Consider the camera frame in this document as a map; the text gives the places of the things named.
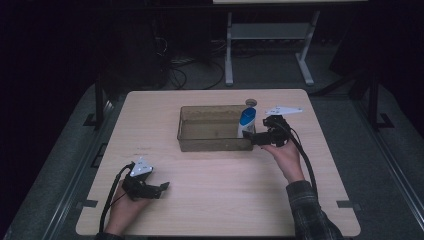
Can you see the aluminium floor rail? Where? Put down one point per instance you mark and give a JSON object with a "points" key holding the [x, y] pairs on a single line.
{"points": [[390, 166], [80, 166]]}

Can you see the person's sleeve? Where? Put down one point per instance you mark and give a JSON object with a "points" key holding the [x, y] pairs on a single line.
{"points": [[108, 237], [310, 213]]}

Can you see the grey round table grommet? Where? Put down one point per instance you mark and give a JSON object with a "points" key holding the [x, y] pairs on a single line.
{"points": [[250, 101]]}

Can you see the white bottle with blue cap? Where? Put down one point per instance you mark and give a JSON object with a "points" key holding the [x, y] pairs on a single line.
{"points": [[247, 121]]}

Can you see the person's left hand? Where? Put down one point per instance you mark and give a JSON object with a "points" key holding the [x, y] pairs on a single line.
{"points": [[125, 213]]}

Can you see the transparent brown plastic box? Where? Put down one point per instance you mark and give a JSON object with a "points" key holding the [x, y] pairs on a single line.
{"points": [[210, 130]]}

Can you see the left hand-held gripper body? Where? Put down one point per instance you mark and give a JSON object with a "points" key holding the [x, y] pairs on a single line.
{"points": [[140, 168]]}

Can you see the grey tape strip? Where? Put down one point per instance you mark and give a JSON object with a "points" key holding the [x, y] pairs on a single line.
{"points": [[345, 204], [89, 203]]}

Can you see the person's right sleeve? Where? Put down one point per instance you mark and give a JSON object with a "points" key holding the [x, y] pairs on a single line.
{"points": [[310, 213]]}

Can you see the person's right hand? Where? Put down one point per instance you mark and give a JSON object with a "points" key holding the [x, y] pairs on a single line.
{"points": [[286, 161]]}

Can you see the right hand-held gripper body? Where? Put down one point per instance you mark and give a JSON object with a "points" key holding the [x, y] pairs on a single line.
{"points": [[278, 133]]}

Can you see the white metal stand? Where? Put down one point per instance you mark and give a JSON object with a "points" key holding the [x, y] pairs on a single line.
{"points": [[266, 31]]}

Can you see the black metal post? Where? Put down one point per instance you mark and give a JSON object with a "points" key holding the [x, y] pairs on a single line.
{"points": [[374, 100], [99, 100]]}

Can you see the person's left sleeve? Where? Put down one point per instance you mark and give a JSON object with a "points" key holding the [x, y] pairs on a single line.
{"points": [[108, 237]]}

